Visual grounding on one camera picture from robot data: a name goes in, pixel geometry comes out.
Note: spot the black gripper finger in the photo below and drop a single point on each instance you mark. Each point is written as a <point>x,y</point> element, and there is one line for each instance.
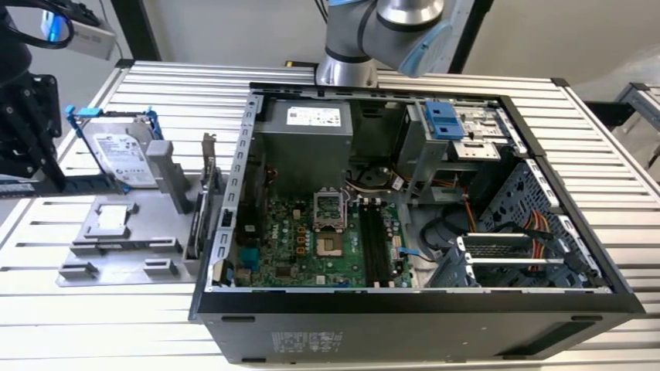
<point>48,154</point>

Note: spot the blue RAM stick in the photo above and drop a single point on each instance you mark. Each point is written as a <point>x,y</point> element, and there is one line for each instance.
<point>83,184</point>

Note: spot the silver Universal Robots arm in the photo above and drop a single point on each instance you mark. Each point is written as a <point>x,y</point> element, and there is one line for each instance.
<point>392,31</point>

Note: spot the black RAM slot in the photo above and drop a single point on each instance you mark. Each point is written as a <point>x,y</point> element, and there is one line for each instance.
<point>377,243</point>
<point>365,243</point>
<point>384,243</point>
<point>371,243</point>

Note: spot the hard disk in blue carrier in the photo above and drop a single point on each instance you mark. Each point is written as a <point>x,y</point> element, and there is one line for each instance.
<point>121,154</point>

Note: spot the silver CPU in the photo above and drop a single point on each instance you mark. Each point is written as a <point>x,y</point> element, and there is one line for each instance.
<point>111,218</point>

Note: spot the grey parts rack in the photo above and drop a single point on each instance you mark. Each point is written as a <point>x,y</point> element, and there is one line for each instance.
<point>155,228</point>

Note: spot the black graphics card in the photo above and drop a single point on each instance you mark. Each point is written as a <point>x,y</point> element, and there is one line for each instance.
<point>195,235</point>

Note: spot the black case fan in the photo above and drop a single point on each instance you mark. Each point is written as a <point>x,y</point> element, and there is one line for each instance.
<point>252,208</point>

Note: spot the blue board connector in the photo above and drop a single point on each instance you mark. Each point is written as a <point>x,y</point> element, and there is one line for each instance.
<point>248,259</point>

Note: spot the grey power supply unit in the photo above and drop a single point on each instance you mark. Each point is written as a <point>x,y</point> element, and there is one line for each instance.
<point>304,154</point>

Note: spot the green motherboard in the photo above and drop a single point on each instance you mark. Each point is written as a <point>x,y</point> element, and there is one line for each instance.
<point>288,247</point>

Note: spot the CPU socket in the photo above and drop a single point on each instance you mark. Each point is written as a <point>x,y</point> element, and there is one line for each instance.
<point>329,243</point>

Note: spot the silver drive cage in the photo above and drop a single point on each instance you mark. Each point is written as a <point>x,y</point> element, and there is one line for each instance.
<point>464,150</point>

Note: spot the black open PC case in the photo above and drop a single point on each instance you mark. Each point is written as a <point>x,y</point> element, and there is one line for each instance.
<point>412,328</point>

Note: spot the silver disk bay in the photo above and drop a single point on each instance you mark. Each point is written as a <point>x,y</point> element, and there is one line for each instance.
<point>495,243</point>

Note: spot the aluminium side table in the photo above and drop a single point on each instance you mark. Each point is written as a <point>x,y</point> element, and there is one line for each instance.
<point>641,116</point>

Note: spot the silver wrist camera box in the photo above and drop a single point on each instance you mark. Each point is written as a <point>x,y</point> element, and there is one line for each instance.
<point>87,36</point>

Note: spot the black frame post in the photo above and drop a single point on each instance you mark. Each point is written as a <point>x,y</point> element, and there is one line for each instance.
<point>476,31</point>
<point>141,27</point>

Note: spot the blue plastic drive bracket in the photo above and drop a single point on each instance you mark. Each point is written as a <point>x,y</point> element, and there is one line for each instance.
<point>443,120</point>

